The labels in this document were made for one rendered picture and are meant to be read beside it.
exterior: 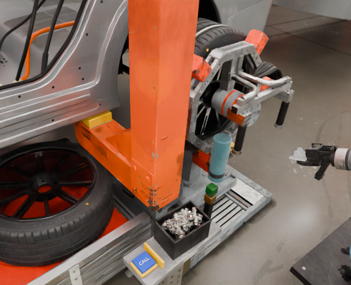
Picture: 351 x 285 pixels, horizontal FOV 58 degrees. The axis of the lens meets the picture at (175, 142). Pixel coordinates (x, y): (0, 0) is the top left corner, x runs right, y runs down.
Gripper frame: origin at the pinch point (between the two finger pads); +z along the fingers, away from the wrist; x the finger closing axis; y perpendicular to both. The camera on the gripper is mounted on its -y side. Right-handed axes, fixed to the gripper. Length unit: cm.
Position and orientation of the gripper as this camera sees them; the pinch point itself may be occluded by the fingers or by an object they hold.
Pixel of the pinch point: (291, 159)
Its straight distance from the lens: 158.8
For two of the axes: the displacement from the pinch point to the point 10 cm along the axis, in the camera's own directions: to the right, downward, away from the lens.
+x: -6.7, 4.0, -6.2
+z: -6.9, -0.5, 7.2
